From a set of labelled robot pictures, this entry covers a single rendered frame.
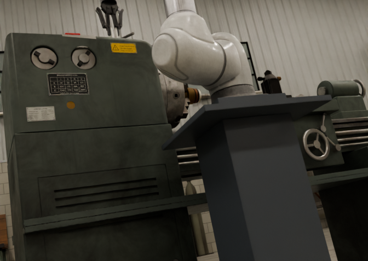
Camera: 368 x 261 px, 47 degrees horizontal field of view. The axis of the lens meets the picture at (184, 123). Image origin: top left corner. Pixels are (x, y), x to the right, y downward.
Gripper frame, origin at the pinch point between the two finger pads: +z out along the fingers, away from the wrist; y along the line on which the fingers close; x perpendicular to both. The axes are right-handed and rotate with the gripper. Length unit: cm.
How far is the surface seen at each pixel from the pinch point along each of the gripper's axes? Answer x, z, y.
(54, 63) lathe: -13.1, 20.3, -30.2
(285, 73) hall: 591, -248, 649
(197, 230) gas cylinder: 600, 87, 328
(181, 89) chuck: -3.7, 28.4, 26.7
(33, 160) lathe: -14, 58, -41
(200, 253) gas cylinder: 604, 130, 325
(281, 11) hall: 588, -426, 689
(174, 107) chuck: -0.4, 35.8, 23.3
